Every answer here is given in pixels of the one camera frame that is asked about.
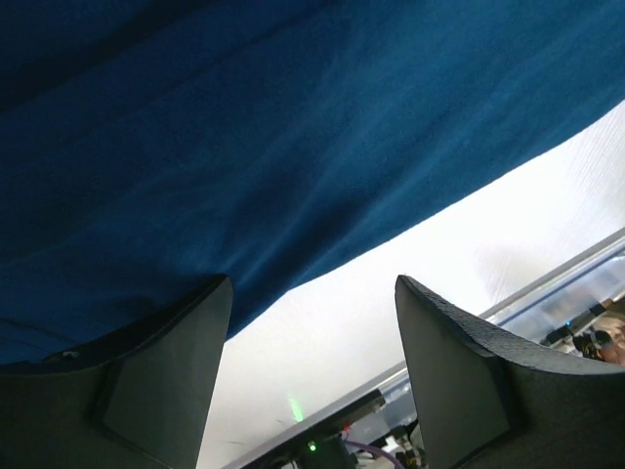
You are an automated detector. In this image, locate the aluminium mounting rail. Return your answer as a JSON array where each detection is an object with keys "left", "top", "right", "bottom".
[{"left": 479, "top": 230, "right": 624, "bottom": 342}]

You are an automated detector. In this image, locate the blue t shirt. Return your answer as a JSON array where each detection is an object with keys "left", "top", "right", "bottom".
[{"left": 1, "top": 1, "right": 624, "bottom": 363}]

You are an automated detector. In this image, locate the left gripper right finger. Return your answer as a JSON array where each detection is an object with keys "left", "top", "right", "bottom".
[{"left": 395, "top": 276, "right": 624, "bottom": 468}]

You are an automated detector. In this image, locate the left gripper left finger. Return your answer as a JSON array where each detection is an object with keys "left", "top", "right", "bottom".
[{"left": 1, "top": 276, "right": 233, "bottom": 468}]

